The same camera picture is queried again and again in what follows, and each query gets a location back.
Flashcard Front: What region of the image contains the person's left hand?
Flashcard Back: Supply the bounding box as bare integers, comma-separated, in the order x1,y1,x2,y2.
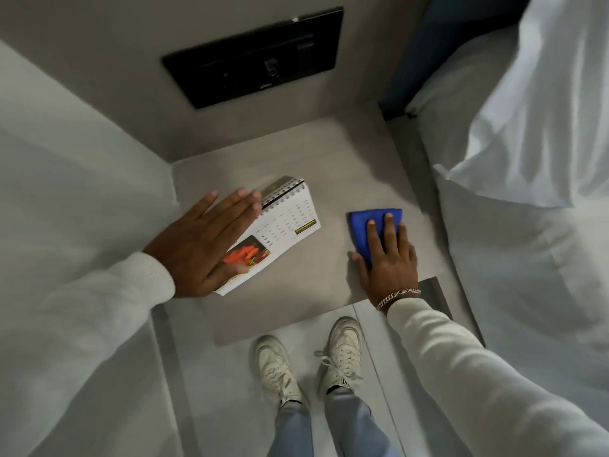
143,188,264,299

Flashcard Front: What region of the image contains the person's right hand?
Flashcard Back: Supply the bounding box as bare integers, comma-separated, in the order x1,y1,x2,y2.
351,212,420,306

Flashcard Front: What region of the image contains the blue cleaning cloth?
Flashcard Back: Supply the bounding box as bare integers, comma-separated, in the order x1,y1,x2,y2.
347,208,403,268

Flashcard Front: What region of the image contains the white spiral desk calendar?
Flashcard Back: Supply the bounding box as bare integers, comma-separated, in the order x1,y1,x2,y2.
214,175,322,296

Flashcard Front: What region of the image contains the person's right forearm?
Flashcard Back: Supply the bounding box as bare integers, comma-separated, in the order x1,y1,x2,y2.
387,297,609,457

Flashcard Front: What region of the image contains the person's left forearm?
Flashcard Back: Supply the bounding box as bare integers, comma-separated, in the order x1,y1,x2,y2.
0,252,177,457

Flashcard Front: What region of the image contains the person's right white sneaker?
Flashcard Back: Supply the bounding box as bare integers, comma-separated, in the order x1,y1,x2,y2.
315,317,365,396

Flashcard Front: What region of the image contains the person's white sneaker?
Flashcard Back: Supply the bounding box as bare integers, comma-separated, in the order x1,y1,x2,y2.
254,335,304,409
315,317,365,396

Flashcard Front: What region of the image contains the person's left white sneaker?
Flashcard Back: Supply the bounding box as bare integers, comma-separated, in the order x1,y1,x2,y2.
254,335,304,409

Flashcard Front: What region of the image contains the white bed sheet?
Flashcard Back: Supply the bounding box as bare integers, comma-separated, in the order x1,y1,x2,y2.
432,162,609,360

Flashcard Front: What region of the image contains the person's right jeans leg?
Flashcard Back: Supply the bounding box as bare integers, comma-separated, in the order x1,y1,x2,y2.
325,387,403,457

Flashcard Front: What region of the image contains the person's jeans leg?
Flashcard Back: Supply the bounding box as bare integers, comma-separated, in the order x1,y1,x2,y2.
325,387,403,457
267,400,312,457

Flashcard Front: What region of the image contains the person's left jeans leg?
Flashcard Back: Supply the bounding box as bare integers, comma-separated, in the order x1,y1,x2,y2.
267,400,312,457

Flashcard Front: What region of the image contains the white pillow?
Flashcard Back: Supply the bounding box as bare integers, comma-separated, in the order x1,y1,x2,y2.
404,0,609,211

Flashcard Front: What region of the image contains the dark blue headboard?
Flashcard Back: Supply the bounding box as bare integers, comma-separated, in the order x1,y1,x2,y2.
379,0,534,122

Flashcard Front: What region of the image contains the silver chain bracelet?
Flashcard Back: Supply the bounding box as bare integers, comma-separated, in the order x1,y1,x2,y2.
375,288,422,312

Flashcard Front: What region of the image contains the black wall switch panel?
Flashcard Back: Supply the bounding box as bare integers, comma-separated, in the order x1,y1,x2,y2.
160,6,344,110

